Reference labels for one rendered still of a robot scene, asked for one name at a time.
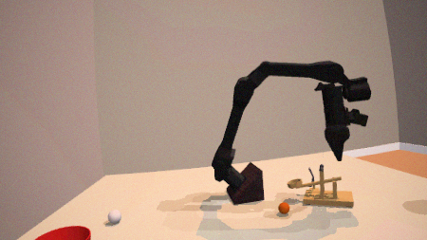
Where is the white ball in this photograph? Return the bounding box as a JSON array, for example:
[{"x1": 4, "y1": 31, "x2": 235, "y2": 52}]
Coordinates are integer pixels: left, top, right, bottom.
[{"x1": 107, "y1": 210, "x2": 121, "y2": 224}]

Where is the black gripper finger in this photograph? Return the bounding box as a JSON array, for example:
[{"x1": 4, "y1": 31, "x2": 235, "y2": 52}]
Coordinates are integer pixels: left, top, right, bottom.
[{"x1": 325, "y1": 137, "x2": 349, "y2": 161}]

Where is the orange ball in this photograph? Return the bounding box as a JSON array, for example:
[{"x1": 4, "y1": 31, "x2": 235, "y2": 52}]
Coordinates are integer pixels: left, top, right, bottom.
[{"x1": 278, "y1": 203, "x2": 289, "y2": 214}]

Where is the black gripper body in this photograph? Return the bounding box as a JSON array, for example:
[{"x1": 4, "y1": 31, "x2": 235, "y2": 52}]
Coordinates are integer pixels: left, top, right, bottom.
[{"x1": 324, "y1": 103, "x2": 350, "y2": 138}]

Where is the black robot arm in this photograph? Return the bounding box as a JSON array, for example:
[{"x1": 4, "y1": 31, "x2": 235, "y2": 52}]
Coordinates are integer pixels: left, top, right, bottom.
[{"x1": 212, "y1": 61, "x2": 371, "y2": 192}]

